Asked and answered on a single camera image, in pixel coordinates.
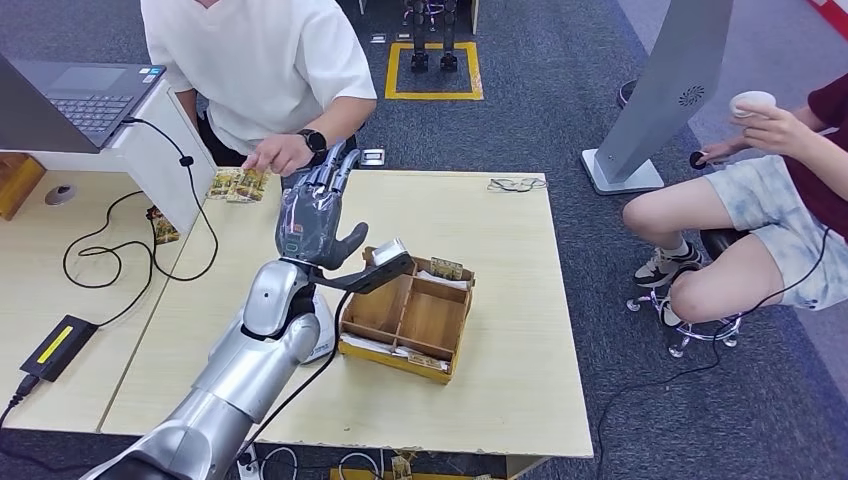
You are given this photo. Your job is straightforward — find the person's right hand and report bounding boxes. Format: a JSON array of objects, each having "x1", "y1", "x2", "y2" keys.
[{"x1": 698, "y1": 137, "x2": 753, "y2": 166}]

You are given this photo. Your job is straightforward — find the person's left hand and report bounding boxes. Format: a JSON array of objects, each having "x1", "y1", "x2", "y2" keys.
[
  {"x1": 731, "y1": 102, "x2": 819, "y2": 158},
  {"x1": 241, "y1": 134, "x2": 313, "y2": 178}
]

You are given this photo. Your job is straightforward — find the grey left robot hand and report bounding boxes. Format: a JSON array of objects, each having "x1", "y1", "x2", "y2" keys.
[{"x1": 274, "y1": 140, "x2": 370, "y2": 272}]

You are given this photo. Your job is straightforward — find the white handheld controller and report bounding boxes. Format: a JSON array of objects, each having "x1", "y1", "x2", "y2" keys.
[{"x1": 728, "y1": 90, "x2": 778, "y2": 121}]

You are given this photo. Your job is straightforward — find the autumn print hotel card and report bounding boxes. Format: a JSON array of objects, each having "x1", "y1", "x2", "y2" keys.
[
  {"x1": 207, "y1": 166, "x2": 243, "y2": 201},
  {"x1": 227, "y1": 168, "x2": 272, "y2": 204}
]

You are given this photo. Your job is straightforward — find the grey card reader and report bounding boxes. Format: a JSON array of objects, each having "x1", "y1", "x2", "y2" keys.
[{"x1": 301, "y1": 294, "x2": 337, "y2": 366}]

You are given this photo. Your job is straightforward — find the wooden compartment organizer box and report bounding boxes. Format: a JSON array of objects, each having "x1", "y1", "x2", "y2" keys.
[{"x1": 337, "y1": 246, "x2": 477, "y2": 386}]

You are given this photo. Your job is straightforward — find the person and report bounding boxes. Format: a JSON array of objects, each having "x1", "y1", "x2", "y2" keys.
[
  {"x1": 139, "y1": 0, "x2": 379, "y2": 177},
  {"x1": 620, "y1": 71, "x2": 848, "y2": 329}
]

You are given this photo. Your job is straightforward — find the small patterned card pile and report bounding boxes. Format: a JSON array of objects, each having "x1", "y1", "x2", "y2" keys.
[{"x1": 146, "y1": 205, "x2": 181, "y2": 246}]

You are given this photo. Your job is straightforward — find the upright hotel card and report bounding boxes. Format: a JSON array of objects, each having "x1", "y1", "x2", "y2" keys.
[{"x1": 430, "y1": 256, "x2": 465, "y2": 281}]

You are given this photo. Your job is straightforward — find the flat lying hotel card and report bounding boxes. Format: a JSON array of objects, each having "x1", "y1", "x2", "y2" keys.
[{"x1": 405, "y1": 351, "x2": 452, "y2": 372}]

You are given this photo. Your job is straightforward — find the black smartphone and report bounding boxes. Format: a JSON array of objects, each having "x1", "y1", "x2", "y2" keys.
[{"x1": 280, "y1": 168, "x2": 313, "y2": 195}]

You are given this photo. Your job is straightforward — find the black wristwatch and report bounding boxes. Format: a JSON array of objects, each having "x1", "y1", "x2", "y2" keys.
[{"x1": 296, "y1": 127, "x2": 329, "y2": 157}]

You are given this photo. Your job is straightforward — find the silver kiosk stand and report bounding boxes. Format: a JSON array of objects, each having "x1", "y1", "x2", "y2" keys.
[{"x1": 580, "y1": 0, "x2": 735, "y2": 197}]

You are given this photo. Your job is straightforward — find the black stool chrome base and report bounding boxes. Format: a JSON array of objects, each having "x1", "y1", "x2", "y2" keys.
[{"x1": 625, "y1": 228, "x2": 751, "y2": 360}]

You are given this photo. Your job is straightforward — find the white laptop stand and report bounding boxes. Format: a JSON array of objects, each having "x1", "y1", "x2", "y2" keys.
[{"x1": 29, "y1": 79, "x2": 219, "y2": 234}]

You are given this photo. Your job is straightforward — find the white and black sneaker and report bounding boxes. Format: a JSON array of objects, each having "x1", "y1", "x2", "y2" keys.
[
  {"x1": 659, "y1": 264, "x2": 704, "y2": 331},
  {"x1": 632, "y1": 243, "x2": 705, "y2": 289}
]

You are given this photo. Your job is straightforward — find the white paper sleeve bundle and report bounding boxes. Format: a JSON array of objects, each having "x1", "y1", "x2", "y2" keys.
[{"x1": 339, "y1": 333, "x2": 399, "y2": 356}]

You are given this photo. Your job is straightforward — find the yellow floor tape square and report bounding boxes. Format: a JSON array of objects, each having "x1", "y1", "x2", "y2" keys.
[{"x1": 384, "y1": 41, "x2": 485, "y2": 102}]

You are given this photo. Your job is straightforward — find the black robot legs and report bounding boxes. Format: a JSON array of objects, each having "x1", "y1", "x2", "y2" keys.
[{"x1": 405, "y1": 0, "x2": 460, "y2": 74}]

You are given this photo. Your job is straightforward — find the clear eyeglasses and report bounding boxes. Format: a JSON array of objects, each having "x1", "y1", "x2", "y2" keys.
[{"x1": 487, "y1": 176, "x2": 549, "y2": 195}]

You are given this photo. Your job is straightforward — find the dark grey laptop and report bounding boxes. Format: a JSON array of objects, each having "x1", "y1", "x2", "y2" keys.
[{"x1": 0, "y1": 54, "x2": 167, "y2": 155}]

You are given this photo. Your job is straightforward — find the white power strip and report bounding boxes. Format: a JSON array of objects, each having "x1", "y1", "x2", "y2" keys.
[{"x1": 236, "y1": 442, "x2": 261, "y2": 480}]

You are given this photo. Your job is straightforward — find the brown wooden box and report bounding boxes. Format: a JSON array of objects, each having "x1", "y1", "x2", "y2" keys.
[{"x1": 0, "y1": 153, "x2": 46, "y2": 222}]

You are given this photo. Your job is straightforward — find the black power adapter yellow label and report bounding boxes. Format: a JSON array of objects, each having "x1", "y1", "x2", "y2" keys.
[{"x1": 19, "y1": 315, "x2": 99, "y2": 384}]

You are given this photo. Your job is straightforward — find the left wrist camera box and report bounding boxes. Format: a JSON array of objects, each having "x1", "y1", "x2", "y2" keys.
[{"x1": 309, "y1": 237, "x2": 416, "y2": 297}]

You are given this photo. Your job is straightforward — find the black laptop power cable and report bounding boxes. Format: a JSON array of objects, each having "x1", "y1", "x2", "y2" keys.
[{"x1": 62, "y1": 116, "x2": 220, "y2": 327}]

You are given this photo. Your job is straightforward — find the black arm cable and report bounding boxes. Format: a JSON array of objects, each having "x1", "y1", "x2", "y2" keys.
[{"x1": 233, "y1": 291, "x2": 352, "y2": 465}]

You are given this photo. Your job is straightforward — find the white cable loop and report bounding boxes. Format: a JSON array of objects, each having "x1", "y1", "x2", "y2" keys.
[
  {"x1": 261, "y1": 447, "x2": 299, "y2": 480},
  {"x1": 337, "y1": 452, "x2": 384, "y2": 480}
]

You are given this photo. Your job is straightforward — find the black controller cable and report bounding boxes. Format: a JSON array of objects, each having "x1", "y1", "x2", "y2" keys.
[{"x1": 594, "y1": 228, "x2": 833, "y2": 480}]

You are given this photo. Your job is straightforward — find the black adapter mains cable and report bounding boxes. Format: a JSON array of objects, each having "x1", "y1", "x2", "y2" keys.
[{"x1": 0, "y1": 374, "x2": 41, "y2": 432}]

